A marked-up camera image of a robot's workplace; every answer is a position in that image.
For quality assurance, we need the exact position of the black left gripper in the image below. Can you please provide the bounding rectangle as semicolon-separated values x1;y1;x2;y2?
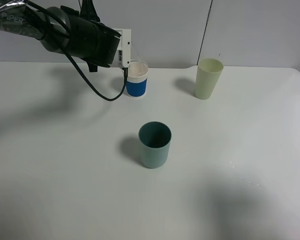
62;0;122;72

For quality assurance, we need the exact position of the clear plastic drink bottle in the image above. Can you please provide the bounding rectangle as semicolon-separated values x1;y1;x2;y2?
130;41;142;66

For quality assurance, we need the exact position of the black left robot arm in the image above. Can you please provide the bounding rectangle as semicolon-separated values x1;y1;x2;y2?
0;0;122;72

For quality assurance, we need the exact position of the blue and white cup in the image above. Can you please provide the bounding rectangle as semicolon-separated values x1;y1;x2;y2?
126;60;149;98

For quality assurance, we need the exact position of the teal green cup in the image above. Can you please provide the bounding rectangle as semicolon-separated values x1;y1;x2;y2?
138;121;172;169

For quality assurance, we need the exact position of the tall pale green cup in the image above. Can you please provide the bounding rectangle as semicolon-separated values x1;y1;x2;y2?
194;58;224;100

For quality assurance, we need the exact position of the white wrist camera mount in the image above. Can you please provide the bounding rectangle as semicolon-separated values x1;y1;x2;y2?
114;28;132;69

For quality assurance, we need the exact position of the black camera cable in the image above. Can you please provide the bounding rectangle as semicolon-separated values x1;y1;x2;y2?
27;0;130;102

